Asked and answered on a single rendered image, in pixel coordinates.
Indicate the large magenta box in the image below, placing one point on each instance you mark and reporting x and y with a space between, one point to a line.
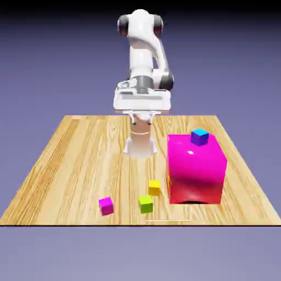
195 169

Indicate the small blue cube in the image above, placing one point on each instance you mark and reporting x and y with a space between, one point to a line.
199 137

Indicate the small lime green cube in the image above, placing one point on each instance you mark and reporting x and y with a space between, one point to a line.
145 204

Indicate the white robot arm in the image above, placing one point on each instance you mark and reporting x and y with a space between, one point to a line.
140 57

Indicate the small magenta cube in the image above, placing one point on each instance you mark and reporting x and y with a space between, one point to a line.
106 206

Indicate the small yellow cube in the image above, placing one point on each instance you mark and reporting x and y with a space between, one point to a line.
154 187

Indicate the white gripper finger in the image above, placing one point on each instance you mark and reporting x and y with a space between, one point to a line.
133 119
149 118

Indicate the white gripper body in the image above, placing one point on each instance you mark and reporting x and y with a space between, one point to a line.
141 102

